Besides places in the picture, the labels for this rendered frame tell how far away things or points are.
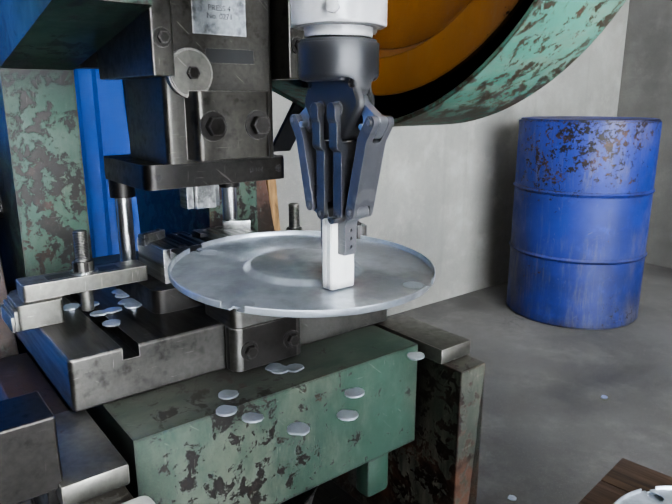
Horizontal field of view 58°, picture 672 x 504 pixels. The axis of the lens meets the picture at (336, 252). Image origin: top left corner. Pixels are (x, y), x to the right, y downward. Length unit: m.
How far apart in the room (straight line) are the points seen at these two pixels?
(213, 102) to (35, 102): 0.31
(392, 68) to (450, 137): 1.91
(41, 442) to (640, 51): 3.85
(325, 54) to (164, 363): 0.39
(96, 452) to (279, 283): 0.24
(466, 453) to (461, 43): 0.57
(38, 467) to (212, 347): 0.25
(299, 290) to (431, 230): 2.31
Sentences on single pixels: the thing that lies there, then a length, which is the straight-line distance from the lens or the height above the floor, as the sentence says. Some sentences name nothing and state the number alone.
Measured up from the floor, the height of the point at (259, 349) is 0.67.
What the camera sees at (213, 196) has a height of 0.84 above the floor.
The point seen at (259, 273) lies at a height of 0.79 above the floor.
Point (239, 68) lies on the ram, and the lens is 0.80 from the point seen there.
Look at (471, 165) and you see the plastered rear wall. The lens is 3.05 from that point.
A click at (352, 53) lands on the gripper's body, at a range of 0.56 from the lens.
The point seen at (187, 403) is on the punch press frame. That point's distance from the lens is 0.70.
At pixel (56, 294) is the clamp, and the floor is 0.74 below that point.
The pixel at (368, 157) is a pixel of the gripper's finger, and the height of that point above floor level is 0.92.
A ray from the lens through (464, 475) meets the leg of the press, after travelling 0.92.
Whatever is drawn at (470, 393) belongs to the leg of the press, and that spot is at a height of 0.58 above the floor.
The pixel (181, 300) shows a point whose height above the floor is 0.72.
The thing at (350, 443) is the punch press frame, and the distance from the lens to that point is 0.82.
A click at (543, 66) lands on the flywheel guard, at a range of 0.94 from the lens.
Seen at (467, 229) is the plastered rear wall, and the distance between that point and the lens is 3.10.
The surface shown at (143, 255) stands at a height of 0.76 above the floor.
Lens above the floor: 0.97
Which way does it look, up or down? 14 degrees down
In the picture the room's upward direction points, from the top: straight up
